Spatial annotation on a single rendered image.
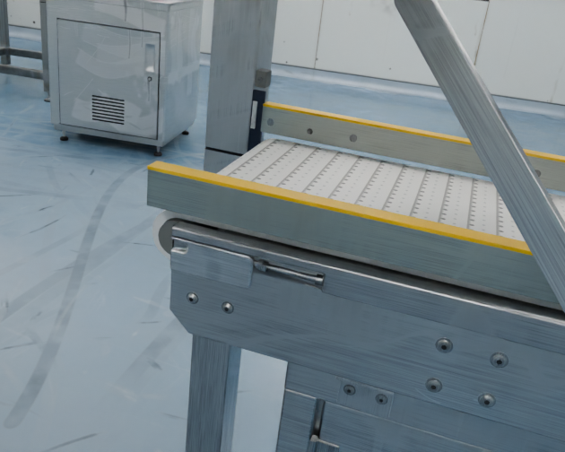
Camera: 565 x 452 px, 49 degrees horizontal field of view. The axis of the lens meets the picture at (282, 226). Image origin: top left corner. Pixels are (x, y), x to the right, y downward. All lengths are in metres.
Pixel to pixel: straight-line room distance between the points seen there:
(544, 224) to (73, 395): 1.39
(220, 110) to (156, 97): 2.40
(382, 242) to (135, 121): 2.84
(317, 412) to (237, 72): 0.40
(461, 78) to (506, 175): 0.07
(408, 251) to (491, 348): 0.10
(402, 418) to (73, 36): 2.91
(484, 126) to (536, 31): 5.48
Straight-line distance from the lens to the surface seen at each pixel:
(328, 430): 0.62
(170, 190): 0.49
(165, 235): 0.52
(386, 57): 5.77
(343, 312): 0.49
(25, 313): 1.96
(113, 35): 3.21
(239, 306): 0.51
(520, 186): 0.38
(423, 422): 0.58
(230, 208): 0.48
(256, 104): 0.75
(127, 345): 1.79
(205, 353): 0.93
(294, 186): 0.59
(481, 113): 0.39
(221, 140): 0.79
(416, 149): 0.71
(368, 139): 0.71
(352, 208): 0.45
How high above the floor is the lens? 1.04
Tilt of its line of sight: 24 degrees down
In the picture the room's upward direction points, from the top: 7 degrees clockwise
